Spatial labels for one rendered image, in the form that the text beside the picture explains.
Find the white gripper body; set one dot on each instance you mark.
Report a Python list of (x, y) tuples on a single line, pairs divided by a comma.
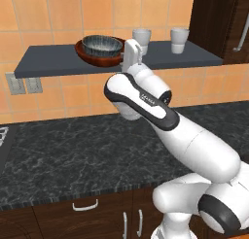
[(130, 53)]

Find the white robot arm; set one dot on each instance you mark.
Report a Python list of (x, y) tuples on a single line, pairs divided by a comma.
[(201, 152)]

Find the small grey ribbed bowl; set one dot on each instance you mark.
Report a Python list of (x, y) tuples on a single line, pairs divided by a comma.
[(101, 46)]

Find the large brown bowl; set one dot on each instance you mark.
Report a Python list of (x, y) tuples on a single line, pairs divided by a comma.
[(97, 60)]

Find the dark wood tall cabinet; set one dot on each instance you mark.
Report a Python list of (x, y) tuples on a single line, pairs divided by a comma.
[(210, 19)]

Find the white cup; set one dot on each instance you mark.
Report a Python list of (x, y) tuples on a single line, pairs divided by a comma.
[(179, 37), (142, 35)]

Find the dark hob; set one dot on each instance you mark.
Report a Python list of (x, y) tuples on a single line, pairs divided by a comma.
[(5, 149)]

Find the dark wood cupboard door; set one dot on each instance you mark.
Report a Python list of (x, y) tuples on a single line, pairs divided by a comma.
[(149, 223), (97, 228)]

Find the dark wood drawer front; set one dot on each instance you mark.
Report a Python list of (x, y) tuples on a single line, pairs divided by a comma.
[(55, 207)]

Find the dark wood cupboard front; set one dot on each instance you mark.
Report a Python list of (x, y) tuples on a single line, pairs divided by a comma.
[(16, 225)]

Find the dark grey wall shelf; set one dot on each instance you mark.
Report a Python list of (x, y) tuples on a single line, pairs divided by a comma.
[(52, 60)]

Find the grey wall outlet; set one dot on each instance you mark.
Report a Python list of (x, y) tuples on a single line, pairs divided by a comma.
[(34, 85), (15, 84)]

